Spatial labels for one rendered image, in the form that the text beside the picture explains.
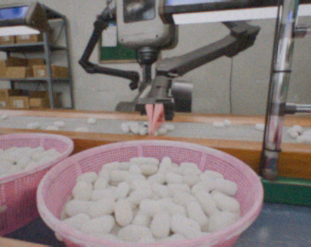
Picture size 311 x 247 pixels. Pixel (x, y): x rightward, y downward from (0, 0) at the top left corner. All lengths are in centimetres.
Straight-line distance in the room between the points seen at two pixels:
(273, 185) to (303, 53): 252
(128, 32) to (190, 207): 112
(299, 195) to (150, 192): 27
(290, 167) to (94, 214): 34
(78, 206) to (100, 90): 279
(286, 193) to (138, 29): 106
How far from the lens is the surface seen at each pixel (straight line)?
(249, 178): 28
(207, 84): 262
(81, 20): 326
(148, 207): 24
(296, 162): 44
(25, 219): 37
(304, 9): 58
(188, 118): 75
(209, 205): 25
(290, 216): 40
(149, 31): 119
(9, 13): 75
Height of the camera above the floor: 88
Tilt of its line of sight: 11 degrees down
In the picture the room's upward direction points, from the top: straight up
